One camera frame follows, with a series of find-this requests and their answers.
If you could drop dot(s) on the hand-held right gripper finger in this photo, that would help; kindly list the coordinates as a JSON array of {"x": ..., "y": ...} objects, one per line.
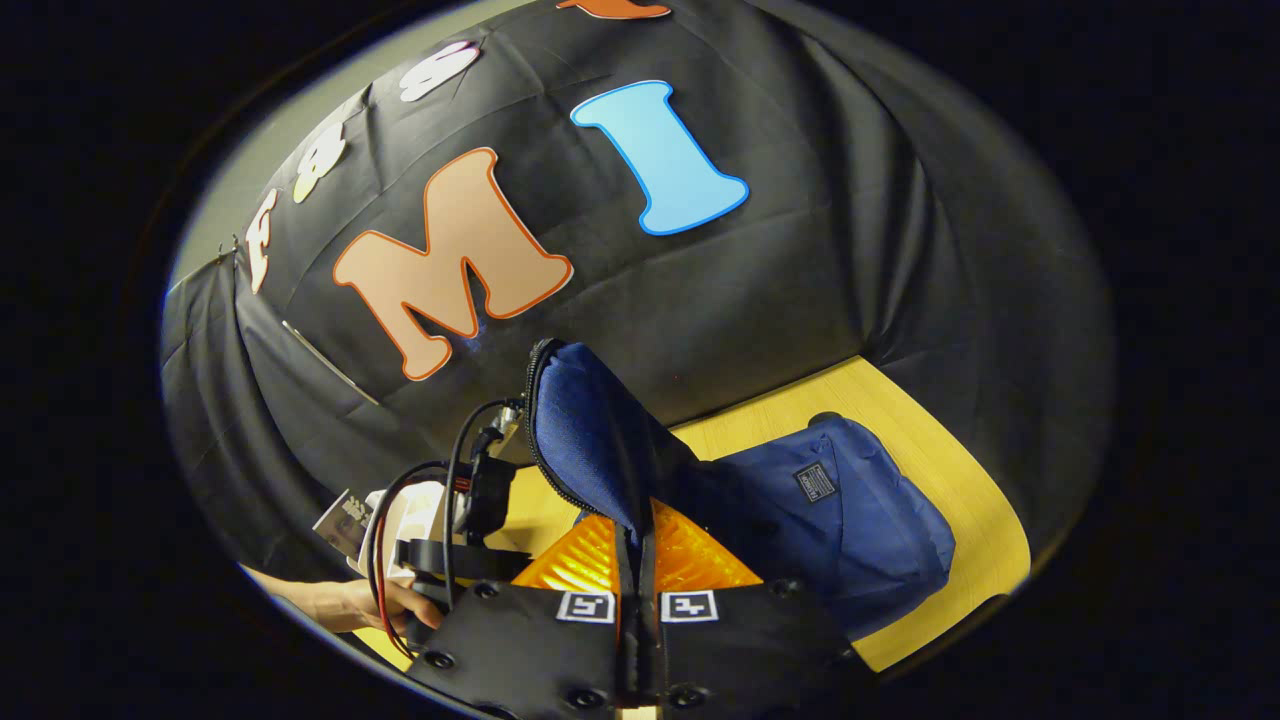
[
  {"x": 626, "y": 575},
  {"x": 648, "y": 575}
]

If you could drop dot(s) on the blue schoolbag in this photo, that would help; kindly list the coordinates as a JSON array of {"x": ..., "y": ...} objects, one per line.
[{"x": 840, "y": 520}]

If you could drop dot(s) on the black backdrop cloth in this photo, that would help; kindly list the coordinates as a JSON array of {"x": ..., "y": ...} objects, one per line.
[{"x": 820, "y": 250}]

